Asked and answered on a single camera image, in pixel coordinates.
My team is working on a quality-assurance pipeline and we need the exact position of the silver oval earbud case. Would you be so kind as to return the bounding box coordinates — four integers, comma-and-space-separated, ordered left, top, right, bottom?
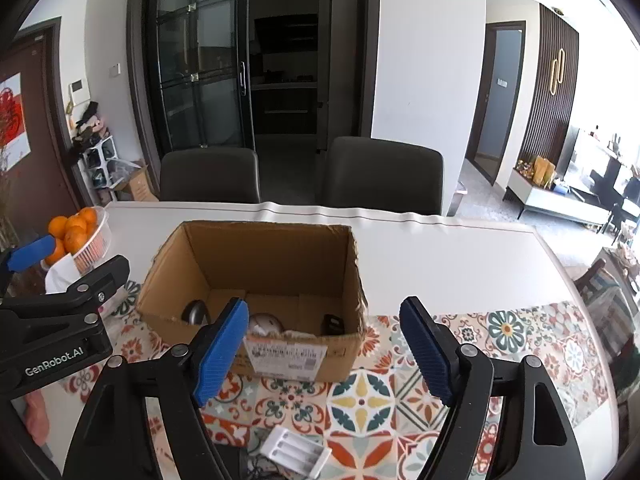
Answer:
181, 299, 210, 326

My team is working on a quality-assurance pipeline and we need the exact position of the white battery charger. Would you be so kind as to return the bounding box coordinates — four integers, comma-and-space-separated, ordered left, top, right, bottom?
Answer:
260, 426, 332, 479

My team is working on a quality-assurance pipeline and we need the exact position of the black power adapter with cable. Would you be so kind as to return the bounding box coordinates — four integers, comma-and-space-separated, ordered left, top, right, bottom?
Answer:
239, 448, 300, 480

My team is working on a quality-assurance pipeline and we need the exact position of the white fruit basket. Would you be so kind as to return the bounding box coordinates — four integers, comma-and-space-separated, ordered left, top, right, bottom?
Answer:
41, 206, 113, 274

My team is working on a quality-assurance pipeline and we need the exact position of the orange fruit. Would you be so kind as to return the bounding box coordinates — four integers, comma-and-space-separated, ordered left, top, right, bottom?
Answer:
48, 216, 68, 240
63, 226, 89, 255

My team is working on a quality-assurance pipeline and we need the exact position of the brown cardboard box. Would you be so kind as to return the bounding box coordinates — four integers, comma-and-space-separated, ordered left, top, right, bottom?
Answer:
137, 221, 367, 382

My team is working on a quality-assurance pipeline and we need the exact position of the left dark dining chair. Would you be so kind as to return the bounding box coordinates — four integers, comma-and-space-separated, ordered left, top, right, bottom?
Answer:
160, 146, 262, 204

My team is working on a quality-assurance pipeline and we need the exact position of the dark dining chair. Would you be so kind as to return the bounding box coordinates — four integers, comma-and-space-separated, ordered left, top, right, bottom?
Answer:
160, 146, 262, 204
320, 136, 444, 216

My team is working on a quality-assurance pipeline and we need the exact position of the white tv console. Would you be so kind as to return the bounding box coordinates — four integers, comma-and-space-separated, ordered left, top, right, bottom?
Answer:
503, 169, 610, 228

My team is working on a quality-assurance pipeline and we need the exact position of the right dark dining chair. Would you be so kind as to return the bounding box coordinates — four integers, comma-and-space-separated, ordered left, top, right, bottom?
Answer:
320, 136, 444, 216

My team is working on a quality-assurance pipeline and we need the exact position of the dark glass door cabinet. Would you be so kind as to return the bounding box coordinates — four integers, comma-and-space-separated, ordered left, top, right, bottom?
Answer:
127, 0, 380, 181

